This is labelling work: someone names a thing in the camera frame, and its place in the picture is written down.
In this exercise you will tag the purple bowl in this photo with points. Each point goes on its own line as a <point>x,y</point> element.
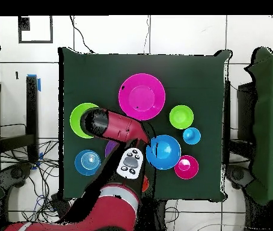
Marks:
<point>110,148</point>

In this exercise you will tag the small green bowl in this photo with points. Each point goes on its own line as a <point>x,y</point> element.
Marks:
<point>181,117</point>

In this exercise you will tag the large green bowl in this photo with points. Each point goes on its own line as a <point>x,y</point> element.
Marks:
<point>75,120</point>

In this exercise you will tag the black equipment base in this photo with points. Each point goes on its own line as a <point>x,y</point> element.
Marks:
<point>237,174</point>
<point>16,173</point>

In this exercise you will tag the small pinkish red bowl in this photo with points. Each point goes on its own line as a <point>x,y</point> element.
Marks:
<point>186,167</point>

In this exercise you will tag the orange cup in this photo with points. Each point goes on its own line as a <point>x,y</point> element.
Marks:
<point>145,184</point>

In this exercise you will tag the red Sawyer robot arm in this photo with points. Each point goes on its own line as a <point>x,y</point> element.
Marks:
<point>117,125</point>

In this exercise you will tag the black metal stand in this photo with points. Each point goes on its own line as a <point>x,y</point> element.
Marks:
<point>31,108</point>
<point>244,101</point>

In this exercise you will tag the blue cup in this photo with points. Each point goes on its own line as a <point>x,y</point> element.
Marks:
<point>191,136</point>

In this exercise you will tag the large blue bowl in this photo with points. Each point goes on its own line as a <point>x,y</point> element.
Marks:
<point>167,154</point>

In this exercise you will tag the large pink bowl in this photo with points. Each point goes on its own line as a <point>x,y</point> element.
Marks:
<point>141,96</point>

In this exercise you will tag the small blue bowl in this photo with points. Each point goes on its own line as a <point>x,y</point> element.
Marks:
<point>87,162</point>

